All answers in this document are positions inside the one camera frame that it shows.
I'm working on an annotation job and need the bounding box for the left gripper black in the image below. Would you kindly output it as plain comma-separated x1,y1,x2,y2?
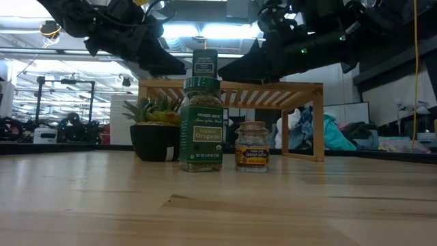
84,14,187,78

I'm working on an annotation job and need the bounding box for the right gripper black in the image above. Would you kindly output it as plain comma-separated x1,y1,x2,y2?
217,29,356,85

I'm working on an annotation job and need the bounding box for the wooden slatted shelf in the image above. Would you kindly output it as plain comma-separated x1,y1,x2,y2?
138,78,325,163

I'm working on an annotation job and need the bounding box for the dark green black pepper tin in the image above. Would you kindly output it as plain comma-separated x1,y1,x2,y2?
192,49,219,79

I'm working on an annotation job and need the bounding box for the small saffron jar with cork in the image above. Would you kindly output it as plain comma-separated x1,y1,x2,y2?
234,121,270,173

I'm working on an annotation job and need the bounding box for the oregano jar with green lid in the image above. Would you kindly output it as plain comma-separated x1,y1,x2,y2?
179,76,225,173

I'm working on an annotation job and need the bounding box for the white cloth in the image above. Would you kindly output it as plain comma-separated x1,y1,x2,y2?
275,108,301,139

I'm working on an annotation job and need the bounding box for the long ceiling light bar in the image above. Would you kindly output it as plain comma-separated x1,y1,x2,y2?
0,47,245,59

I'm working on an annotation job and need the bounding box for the blue clothes pile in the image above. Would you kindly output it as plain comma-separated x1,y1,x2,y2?
269,105,313,150

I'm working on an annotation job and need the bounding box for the succulent plant in black pot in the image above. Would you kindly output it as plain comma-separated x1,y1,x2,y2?
122,95,182,162

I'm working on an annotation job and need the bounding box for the turquoise garment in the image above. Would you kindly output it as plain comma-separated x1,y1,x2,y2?
322,113,358,151

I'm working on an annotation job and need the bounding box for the white panel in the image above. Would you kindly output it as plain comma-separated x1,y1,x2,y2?
323,101,371,126

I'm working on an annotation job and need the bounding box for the black hanging ceiling device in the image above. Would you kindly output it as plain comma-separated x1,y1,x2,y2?
39,20,63,39

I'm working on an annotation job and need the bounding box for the black gantry stand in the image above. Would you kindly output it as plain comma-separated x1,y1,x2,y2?
36,75,96,131

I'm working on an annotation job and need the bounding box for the dark grey garment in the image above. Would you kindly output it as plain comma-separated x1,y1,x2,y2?
341,121,380,150

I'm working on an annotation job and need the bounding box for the white appliance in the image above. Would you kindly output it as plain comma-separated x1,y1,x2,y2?
33,127,58,144

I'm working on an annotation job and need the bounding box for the black angled beam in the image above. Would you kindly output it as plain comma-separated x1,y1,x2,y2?
353,33,437,100

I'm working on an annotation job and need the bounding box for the pastel patterned cloth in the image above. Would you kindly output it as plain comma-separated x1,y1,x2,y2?
378,135,431,154

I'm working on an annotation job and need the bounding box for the white desk lamp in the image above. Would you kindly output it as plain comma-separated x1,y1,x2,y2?
395,98,432,120

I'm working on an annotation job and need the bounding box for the yellow cable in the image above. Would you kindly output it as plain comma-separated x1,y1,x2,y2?
410,0,420,154

